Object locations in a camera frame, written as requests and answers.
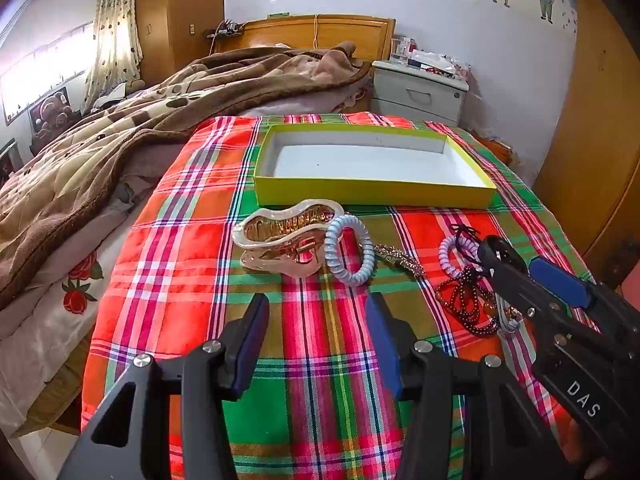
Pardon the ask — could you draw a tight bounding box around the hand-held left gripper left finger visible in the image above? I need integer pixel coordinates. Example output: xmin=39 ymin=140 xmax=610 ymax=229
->
xmin=57 ymin=292 xmax=271 ymax=480

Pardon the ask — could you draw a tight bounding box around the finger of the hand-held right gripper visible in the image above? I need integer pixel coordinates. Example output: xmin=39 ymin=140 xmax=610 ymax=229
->
xmin=477 ymin=236 xmax=581 ymax=356
xmin=529 ymin=256 xmax=640 ymax=361

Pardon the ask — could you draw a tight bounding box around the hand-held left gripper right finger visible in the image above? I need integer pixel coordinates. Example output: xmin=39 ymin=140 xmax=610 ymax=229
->
xmin=365 ymin=292 xmax=571 ymax=480

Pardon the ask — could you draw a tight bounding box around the thin black hair tie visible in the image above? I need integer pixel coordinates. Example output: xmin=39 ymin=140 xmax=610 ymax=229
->
xmin=450 ymin=224 xmax=483 ymax=263

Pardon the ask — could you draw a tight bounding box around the large translucent hair claw clip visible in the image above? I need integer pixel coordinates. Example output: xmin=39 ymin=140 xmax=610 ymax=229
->
xmin=231 ymin=199 xmax=347 ymax=277

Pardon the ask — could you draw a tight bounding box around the gold rhinestone hair clip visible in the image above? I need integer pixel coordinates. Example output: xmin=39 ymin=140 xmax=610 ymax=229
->
xmin=372 ymin=244 xmax=426 ymax=277

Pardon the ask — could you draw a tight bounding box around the light blue coil hair tie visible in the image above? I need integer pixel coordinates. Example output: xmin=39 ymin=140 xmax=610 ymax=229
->
xmin=324 ymin=215 xmax=375 ymax=288

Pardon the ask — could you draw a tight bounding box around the yellow-green cardboard box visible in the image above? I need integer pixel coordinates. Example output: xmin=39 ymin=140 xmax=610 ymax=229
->
xmin=252 ymin=123 xmax=498 ymax=209

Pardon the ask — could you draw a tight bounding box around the red green plaid cloth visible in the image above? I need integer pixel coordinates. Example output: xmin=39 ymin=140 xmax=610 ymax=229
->
xmin=80 ymin=112 xmax=601 ymax=480

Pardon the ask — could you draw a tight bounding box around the grey nightstand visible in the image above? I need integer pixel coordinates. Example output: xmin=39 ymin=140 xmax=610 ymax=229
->
xmin=371 ymin=59 xmax=471 ymax=127

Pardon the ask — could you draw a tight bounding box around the mauve bed cover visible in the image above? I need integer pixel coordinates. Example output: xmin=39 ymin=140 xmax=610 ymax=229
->
xmin=0 ymin=87 xmax=371 ymax=341

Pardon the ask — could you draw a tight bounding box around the white rose print bed sheet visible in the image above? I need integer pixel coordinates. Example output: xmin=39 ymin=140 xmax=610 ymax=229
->
xmin=0 ymin=240 xmax=126 ymax=431

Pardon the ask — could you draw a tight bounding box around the clear plastic bag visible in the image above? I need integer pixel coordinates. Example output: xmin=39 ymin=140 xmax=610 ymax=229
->
xmin=407 ymin=50 xmax=472 ymax=78

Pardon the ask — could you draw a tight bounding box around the brown patterned blanket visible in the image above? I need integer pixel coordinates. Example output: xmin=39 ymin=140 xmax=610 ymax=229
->
xmin=0 ymin=42 xmax=373 ymax=311

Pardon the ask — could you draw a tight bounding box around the wooden headboard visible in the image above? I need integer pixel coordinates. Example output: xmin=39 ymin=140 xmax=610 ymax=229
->
xmin=215 ymin=15 xmax=397 ymax=63

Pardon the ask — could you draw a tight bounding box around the power strip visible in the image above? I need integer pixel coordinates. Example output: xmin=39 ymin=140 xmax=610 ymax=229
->
xmin=205 ymin=20 xmax=246 ymax=38

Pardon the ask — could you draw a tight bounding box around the dotted curtain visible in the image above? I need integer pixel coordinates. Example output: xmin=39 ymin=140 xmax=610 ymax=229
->
xmin=82 ymin=0 xmax=143 ymax=111

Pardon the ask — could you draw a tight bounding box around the tall wooden wardrobe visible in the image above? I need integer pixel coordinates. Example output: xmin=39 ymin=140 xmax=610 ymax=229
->
xmin=135 ymin=0 xmax=226 ymax=86

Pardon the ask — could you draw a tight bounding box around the window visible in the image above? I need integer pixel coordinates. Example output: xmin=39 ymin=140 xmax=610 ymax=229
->
xmin=0 ymin=20 xmax=96 ymax=126

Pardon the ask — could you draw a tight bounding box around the purple coil hair tie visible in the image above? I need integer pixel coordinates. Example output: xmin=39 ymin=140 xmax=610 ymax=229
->
xmin=439 ymin=234 xmax=481 ymax=278

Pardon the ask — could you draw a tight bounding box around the dark red beaded bracelet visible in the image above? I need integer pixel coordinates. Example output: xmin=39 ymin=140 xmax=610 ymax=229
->
xmin=436 ymin=267 xmax=501 ymax=337

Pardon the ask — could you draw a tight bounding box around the wooden wardrobe with dark handles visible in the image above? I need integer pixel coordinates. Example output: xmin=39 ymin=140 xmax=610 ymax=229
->
xmin=532 ymin=0 xmax=640 ymax=291

